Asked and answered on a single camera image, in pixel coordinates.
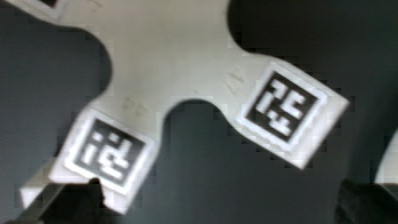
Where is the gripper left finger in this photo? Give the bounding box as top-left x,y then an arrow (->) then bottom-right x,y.
11,178 -> 106,224

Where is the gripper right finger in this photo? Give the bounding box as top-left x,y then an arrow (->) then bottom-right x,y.
335,179 -> 398,224

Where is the white cross-shaped table base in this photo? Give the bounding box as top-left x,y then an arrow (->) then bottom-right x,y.
6,0 -> 349,213

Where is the white round table top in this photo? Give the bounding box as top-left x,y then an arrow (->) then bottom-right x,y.
376,131 -> 398,184

